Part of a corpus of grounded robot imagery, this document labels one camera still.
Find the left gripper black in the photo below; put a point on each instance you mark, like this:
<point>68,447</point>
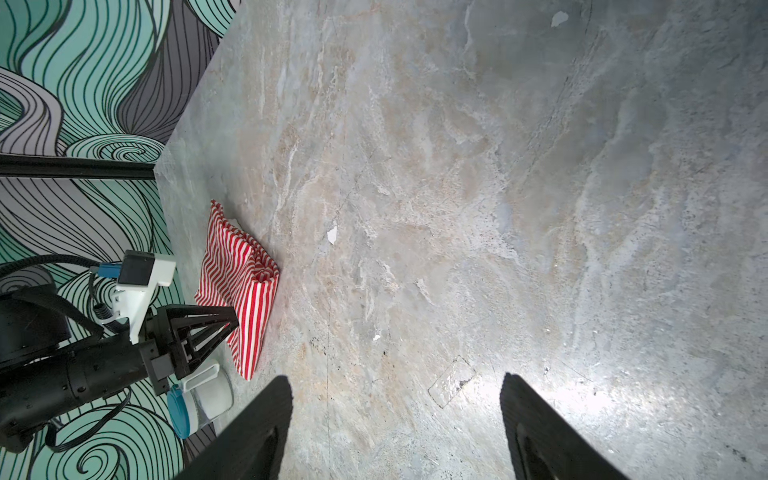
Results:
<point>33,396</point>

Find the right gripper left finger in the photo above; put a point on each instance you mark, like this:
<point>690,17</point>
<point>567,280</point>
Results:
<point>252,446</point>

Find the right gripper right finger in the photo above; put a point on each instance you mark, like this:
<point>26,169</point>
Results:
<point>541,443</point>

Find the red white striped tank top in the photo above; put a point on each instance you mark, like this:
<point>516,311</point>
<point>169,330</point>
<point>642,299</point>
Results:
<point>238,272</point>

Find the teal round lid left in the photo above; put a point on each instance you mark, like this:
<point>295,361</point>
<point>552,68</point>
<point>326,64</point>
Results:
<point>198,399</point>

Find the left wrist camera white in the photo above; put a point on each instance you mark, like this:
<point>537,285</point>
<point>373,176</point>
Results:
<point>137,276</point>

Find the black corner frame post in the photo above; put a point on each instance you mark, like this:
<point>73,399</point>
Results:
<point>29,166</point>

